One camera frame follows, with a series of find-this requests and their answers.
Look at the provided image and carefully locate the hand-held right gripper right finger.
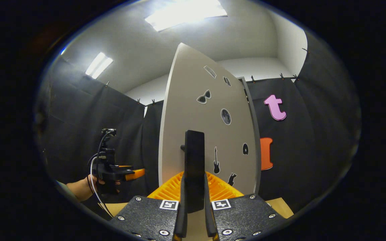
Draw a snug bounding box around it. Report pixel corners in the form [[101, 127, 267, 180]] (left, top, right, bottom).
[[204, 171, 286, 241]]

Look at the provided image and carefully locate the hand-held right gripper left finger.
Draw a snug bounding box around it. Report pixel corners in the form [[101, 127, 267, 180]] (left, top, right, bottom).
[[109, 171, 188, 241]]

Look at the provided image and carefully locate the black door handle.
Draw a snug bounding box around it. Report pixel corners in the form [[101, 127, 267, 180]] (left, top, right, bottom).
[[181, 130, 205, 214]]

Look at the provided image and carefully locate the beige cabinet door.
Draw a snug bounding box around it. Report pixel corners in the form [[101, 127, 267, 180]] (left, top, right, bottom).
[[158, 43, 257, 194]]

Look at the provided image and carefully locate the dark grey cabinet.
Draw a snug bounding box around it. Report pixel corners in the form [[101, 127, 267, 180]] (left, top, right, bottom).
[[238, 76, 261, 194]]

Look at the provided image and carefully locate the small ceiling light panel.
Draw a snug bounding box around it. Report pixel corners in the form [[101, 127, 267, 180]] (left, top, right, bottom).
[[85, 52, 114, 79]]

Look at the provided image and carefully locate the black backdrop cloth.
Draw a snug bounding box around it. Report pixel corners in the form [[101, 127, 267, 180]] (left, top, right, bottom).
[[36, 30, 361, 215]]

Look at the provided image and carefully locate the large ceiling light panel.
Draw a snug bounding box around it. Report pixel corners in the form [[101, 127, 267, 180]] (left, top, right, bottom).
[[145, 0, 228, 32]]

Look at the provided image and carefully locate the white cable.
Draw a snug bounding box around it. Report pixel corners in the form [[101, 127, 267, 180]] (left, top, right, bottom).
[[90, 157, 114, 218]]

